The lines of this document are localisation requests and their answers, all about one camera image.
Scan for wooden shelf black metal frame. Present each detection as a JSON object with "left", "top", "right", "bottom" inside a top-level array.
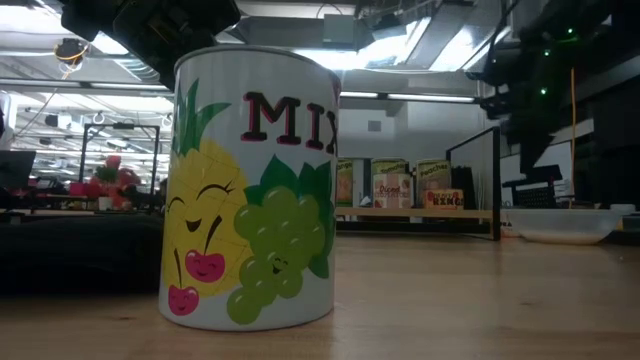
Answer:
[{"left": 335, "top": 126, "right": 502, "bottom": 242}]

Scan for clear plastic bowl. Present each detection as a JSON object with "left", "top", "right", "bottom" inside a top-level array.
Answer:
[{"left": 501, "top": 207, "right": 624, "bottom": 246}]

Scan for white board black frame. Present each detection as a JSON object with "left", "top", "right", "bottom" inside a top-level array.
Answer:
[{"left": 499, "top": 140, "right": 575, "bottom": 207}]

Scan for black background rig frame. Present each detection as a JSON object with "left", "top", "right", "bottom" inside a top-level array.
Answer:
[{"left": 78, "top": 122, "right": 162, "bottom": 185}]

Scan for white mixed fruit can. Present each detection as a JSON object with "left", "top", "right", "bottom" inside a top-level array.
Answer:
[{"left": 157, "top": 44, "right": 343, "bottom": 333}]

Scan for long ceiling tube light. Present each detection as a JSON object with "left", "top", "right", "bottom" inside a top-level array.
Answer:
[{"left": 338, "top": 90, "right": 485, "bottom": 105}]

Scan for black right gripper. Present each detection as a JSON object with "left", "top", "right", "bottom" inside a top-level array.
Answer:
[{"left": 479, "top": 92, "right": 564, "bottom": 175}]

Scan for person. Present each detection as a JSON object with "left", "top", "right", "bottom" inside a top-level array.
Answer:
[{"left": 88, "top": 154, "right": 144, "bottom": 211}]

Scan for round black ceiling camera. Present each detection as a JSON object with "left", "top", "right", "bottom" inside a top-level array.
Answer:
[{"left": 53, "top": 37, "right": 91, "bottom": 67}]

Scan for black ribbed unit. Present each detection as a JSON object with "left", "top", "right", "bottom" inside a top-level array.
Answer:
[{"left": 451, "top": 165, "right": 477, "bottom": 211}]

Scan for grey ceiling box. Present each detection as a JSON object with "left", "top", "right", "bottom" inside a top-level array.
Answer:
[{"left": 322, "top": 13, "right": 357, "bottom": 50}]

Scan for pink diced tomatoes can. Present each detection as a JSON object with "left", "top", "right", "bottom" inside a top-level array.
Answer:
[{"left": 372, "top": 172, "right": 414, "bottom": 210}]

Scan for black oven mitt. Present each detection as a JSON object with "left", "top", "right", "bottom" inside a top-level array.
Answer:
[{"left": 0, "top": 213, "right": 167, "bottom": 296}]

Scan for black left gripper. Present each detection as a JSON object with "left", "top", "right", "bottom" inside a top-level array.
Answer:
[{"left": 113, "top": 0, "right": 242, "bottom": 91}]

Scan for tall green orange can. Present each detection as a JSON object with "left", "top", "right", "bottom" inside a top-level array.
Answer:
[{"left": 335, "top": 157, "right": 355, "bottom": 207}]

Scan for short yellow pineapple rings can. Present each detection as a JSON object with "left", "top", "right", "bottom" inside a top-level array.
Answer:
[{"left": 423, "top": 188, "right": 466, "bottom": 211}]

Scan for hanging yellow cable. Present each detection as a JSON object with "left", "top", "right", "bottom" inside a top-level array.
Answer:
[{"left": 568, "top": 67, "right": 578, "bottom": 210}]

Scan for tall green peaches can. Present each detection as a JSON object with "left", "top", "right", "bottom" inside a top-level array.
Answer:
[{"left": 415, "top": 158, "right": 453, "bottom": 209}]

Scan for potted green plant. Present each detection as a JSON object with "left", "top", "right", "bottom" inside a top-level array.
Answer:
[{"left": 93, "top": 164, "right": 121, "bottom": 212}]

